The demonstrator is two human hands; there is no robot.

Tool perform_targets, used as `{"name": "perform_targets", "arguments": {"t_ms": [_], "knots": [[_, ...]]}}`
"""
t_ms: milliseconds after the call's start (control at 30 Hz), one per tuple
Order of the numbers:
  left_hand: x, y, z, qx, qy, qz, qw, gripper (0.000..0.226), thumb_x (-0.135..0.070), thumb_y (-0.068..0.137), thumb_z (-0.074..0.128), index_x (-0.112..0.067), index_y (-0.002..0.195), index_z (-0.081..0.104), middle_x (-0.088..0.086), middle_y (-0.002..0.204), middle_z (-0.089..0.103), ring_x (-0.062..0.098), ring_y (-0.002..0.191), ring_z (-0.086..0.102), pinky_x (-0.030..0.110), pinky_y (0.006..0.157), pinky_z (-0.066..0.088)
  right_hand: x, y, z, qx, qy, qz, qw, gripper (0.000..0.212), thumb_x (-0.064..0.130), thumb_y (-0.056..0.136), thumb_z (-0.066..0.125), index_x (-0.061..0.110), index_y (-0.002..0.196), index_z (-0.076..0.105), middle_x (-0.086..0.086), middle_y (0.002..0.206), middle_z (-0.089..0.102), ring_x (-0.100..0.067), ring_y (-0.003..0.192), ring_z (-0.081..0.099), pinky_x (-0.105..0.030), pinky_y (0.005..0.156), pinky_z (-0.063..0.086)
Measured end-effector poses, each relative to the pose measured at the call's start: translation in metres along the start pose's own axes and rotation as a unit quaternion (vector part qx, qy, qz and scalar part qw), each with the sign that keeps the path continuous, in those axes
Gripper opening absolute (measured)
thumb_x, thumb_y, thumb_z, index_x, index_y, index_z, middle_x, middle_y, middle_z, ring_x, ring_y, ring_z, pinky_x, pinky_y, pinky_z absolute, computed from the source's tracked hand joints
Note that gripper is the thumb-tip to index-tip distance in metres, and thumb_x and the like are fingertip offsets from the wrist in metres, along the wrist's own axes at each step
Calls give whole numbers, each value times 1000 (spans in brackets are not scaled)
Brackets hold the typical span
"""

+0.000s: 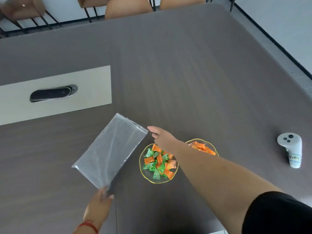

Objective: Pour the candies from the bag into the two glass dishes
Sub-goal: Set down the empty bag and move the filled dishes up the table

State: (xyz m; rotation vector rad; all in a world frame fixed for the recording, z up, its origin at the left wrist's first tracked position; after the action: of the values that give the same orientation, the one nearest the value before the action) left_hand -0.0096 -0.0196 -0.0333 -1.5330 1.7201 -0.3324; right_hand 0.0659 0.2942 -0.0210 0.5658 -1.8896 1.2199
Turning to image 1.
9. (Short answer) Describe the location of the person's right hand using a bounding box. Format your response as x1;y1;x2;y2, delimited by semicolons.
147;126;180;154

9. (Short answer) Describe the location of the person's left hand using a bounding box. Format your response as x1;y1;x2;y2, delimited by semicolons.
84;187;114;224

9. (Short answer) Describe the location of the clear plastic bag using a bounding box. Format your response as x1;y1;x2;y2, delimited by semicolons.
72;113;149;193

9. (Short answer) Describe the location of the person's left forearm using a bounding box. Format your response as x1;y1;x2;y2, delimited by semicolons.
72;218;103;234

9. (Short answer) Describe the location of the person's right forearm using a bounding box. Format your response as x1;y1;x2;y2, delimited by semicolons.
168;140;284;234

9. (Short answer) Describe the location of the pile of green and orange candies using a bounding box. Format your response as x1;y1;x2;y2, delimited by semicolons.
142;144;177;180

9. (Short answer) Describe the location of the gold-rimmed glass dish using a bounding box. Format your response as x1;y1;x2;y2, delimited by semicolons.
184;138;220;158
139;143;179;184

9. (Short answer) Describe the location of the tan chair back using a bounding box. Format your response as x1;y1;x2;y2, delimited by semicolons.
159;0;206;11
104;0;153;20

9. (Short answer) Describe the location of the white handheld controller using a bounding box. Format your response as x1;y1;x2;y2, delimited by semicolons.
277;132;303;169

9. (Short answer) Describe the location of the black sleeve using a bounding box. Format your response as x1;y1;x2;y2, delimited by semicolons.
241;191;312;234

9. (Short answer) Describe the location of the brown chair with black legs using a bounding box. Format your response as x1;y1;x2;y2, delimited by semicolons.
0;0;62;38
76;0;110;23

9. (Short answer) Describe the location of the red string bracelet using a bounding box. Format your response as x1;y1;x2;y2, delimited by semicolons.
77;220;99;234

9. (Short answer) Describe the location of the beige cable cover panel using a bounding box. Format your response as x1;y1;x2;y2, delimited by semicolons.
0;65;112;126

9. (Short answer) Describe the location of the black oval cable grommet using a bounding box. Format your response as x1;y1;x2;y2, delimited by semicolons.
29;85;78;103

